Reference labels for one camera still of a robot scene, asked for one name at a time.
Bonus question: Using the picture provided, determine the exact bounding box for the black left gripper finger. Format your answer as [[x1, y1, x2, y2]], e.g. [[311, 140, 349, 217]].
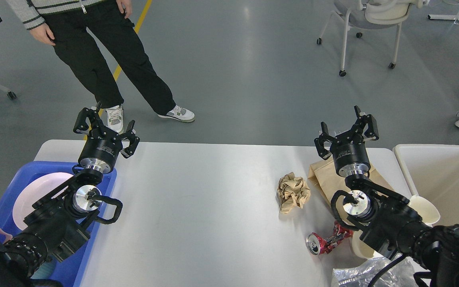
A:
[[119, 120, 140, 158], [73, 102, 112, 138]]

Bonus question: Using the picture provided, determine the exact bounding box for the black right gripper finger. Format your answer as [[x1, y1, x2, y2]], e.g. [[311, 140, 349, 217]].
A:
[[314, 122, 336, 160], [349, 106, 379, 142]]

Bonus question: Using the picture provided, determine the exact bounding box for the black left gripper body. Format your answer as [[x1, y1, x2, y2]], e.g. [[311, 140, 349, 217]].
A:
[[78, 137, 123, 174]]

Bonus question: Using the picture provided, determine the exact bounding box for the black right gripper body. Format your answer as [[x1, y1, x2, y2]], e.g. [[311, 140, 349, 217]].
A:
[[330, 136, 371, 177]]

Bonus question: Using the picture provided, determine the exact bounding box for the pink plate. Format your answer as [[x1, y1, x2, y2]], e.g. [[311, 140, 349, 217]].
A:
[[12, 172, 73, 230]]

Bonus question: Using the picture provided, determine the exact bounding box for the teal HOME mug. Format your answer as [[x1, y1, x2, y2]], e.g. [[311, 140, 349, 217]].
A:
[[31, 259, 58, 280]]

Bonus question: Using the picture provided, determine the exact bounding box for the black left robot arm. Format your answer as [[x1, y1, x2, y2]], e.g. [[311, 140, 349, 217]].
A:
[[0, 106, 140, 287]]

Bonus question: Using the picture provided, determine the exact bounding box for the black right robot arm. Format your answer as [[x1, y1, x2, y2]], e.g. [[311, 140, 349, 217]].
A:
[[314, 106, 459, 287]]

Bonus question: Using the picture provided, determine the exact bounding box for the brown paper bag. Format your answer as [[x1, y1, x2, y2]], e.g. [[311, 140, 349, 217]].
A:
[[308, 161, 394, 208]]

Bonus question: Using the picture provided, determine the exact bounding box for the crumpled brown paper ball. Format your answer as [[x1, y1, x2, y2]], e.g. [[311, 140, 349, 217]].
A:
[[277, 172, 311, 214]]

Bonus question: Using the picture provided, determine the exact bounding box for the crushed red soda can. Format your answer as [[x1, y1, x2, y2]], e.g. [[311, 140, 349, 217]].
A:
[[306, 220, 353, 256]]

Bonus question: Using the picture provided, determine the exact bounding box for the cream plastic bin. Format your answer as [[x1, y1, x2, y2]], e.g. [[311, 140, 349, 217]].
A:
[[393, 145, 459, 226]]

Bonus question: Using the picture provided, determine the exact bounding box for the person in black trousers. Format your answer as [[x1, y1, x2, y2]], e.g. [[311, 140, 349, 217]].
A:
[[8, 0, 195, 133]]

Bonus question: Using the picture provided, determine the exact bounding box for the white paper cup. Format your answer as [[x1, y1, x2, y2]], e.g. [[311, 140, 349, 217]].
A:
[[408, 195, 441, 226], [351, 230, 383, 259]]

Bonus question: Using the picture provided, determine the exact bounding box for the white chair grey seat right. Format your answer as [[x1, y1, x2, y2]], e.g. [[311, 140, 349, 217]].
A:
[[316, 0, 428, 77]]

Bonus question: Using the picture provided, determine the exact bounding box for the clear plastic bag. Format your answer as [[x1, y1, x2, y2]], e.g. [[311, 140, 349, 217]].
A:
[[330, 257, 417, 287]]

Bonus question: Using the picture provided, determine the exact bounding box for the blue plastic tray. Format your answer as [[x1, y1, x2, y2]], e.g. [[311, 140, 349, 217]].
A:
[[0, 161, 116, 287]]

